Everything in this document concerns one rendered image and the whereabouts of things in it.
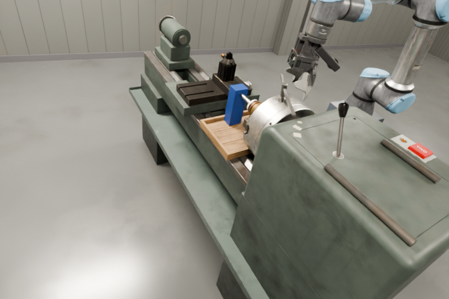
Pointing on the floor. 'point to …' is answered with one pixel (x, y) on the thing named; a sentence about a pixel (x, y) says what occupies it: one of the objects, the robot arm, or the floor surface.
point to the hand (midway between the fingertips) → (299, 91)
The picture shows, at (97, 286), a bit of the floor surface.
